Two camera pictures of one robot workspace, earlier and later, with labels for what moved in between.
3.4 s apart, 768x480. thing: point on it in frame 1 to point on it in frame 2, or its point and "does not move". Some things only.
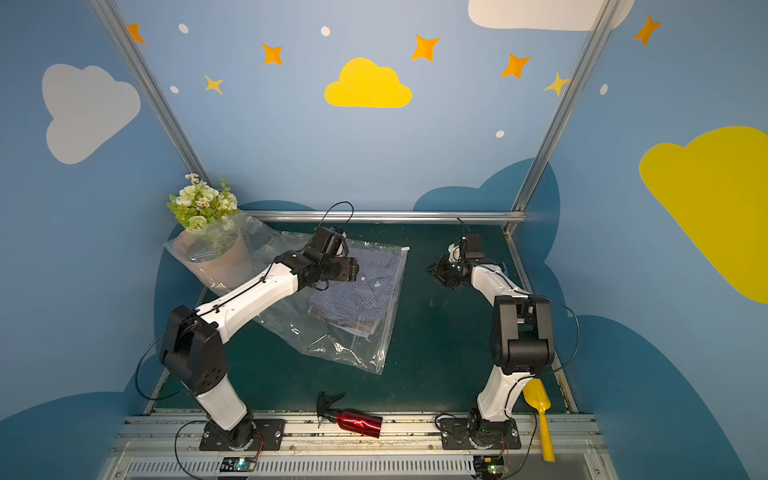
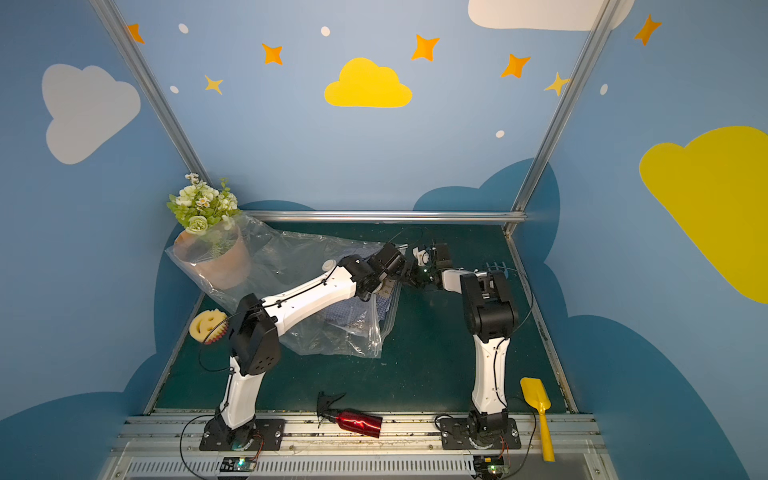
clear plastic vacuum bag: x=351 y=320 does not move
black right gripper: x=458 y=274 to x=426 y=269
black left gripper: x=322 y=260 to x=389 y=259
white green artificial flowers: x=198 y=206 does not move
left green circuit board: x=238 y=464 does not move
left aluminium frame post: x=122 y=32 does not move
